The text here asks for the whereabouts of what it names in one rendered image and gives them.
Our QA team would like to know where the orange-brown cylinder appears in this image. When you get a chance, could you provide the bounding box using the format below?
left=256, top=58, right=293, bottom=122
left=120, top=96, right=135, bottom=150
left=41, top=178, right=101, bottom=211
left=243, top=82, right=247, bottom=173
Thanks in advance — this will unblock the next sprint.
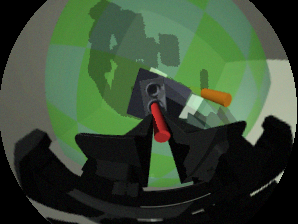
left=201, top=88, right=231, bottom=108

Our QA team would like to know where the red peg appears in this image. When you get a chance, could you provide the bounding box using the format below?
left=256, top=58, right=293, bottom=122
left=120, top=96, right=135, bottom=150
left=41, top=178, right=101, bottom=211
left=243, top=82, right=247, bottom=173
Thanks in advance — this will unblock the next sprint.
left=150, top=103, right=170, bottom=143

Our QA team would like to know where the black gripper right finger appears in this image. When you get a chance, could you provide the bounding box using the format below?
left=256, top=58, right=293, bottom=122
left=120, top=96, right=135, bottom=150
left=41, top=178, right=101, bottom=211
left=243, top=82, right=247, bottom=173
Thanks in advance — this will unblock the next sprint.
left=162, top=113, right=247, bottom=184

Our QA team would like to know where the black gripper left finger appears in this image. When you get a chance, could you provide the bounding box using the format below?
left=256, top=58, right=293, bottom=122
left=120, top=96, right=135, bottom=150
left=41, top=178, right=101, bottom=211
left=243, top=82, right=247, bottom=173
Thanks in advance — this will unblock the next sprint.
left=74, top=115, right=153, bottom=186

